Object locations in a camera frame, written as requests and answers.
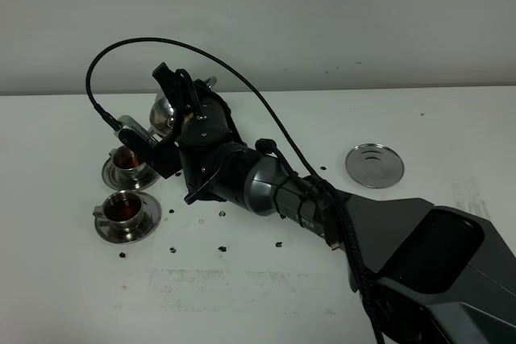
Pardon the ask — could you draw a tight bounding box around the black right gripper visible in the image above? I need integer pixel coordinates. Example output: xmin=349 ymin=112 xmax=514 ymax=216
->
xmin=152 ymin=62 xmax=238 ymax=151

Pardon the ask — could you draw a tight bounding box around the stainless steel teapot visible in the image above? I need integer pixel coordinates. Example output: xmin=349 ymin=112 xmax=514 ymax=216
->
xmin=149 ymin=76 xmax=218 ymax=138

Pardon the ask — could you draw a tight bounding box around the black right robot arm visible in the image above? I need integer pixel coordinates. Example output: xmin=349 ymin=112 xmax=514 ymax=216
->
xmin=153 ymin=64 xmax=515 ymax=343

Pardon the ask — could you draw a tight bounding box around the far stainless steel teacup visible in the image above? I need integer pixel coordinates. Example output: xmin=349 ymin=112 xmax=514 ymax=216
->
xmin=110 ymin=146 xmax=148 ymax=180

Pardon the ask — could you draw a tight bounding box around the stainless steel teacup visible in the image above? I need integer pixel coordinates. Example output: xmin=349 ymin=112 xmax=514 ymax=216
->
xmin=93 ymin=190 xmax=144 ymax=231
xmin=110 ymin=146 xmax=148 ymax=180

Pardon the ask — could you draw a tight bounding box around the far stainless steel saucer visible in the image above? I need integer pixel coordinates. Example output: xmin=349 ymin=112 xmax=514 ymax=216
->
xmin=102 ymin=158 xmax=160 ymax=190

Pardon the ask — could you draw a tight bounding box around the stainless steel saucer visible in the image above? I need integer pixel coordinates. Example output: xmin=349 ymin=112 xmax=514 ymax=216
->
xmin=94 ymin=191 xmax=162 ymax=244
xmin=102 ymin=158 xmax=160 ymax=190

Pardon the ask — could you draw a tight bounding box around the near stainless steel saucer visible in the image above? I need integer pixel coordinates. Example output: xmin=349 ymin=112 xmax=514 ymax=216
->
xmin=94 ymin=191 xmax=162 ymax=244

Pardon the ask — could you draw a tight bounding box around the near stainless steel teacup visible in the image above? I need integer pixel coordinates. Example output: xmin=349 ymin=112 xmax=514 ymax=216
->
xmin=93 ymin=190 xmax=144 ymax=231

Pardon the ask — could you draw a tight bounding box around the steel teapot saucer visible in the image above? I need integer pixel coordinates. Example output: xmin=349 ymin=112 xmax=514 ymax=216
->
xmin=345 ymin=143 xmax=405 ymax=189

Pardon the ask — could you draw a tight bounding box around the black right camera cable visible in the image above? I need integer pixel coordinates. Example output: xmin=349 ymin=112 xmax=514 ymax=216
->
xmin=85 ymin=37 xmax=388 ymax=344

